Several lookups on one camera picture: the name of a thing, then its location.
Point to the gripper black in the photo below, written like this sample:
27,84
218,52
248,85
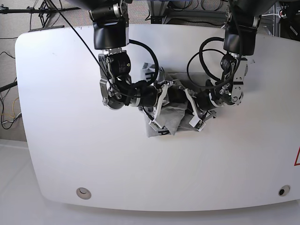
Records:
150,95
202,102

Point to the grey T-shirt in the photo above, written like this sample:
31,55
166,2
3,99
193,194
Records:
172,113

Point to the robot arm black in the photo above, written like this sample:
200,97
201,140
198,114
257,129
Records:
242,21
111,27

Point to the red warning triangle sticker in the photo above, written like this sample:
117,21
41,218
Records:
297,160

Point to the right table grommet hole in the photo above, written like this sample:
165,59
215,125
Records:
284,190

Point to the table grommet hole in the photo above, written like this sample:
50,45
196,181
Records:
83,193
284,190

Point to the left table grommet hole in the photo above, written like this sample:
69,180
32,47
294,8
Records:
83,193

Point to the black tripod stand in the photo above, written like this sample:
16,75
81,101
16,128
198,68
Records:
45,8

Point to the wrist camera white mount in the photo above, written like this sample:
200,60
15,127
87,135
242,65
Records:
156,122
195,118

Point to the grey metal frame base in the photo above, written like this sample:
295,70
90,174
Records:
195,12

